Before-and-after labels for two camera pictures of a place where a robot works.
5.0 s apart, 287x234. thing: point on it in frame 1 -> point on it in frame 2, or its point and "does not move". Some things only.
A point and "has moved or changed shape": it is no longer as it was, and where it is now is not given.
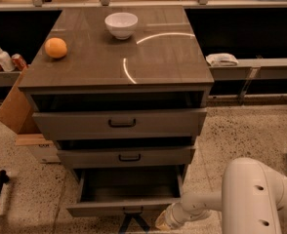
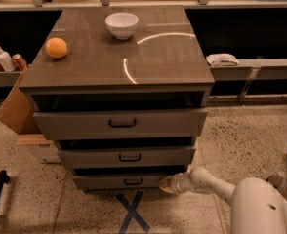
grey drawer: x=164 y=123 does not move
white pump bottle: x=4 y=58 does not move
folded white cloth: x=221 y=59 does not move
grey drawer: x=126 y=191 has moved or changed shape
